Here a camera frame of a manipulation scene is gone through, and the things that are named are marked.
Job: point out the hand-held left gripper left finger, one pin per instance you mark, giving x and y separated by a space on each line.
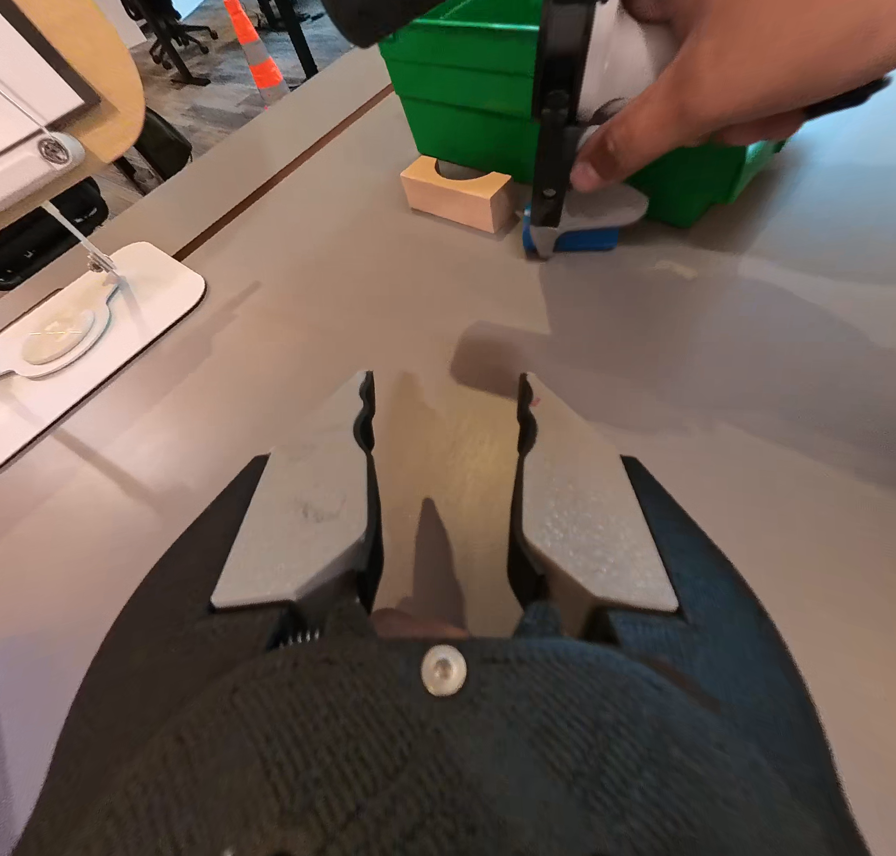
301 520

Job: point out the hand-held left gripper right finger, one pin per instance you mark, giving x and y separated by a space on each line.
595 527

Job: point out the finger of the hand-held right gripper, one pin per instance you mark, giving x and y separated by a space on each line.
602 208

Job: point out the blue wooden cylinder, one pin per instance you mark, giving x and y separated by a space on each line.
588 240

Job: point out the green plastic bin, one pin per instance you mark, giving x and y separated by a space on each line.
462 86

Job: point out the natural wooden plank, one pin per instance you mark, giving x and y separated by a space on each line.
455 201

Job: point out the person's right hand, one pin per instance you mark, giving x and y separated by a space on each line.
756 44

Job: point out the brown-edged office desk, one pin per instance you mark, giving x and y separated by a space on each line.
280 2

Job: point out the orange traffic cone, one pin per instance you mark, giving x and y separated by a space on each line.
262 65

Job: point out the black office chair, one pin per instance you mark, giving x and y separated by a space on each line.
42 233
164 2

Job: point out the printed instruction sheet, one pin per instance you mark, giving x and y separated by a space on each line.
28 86

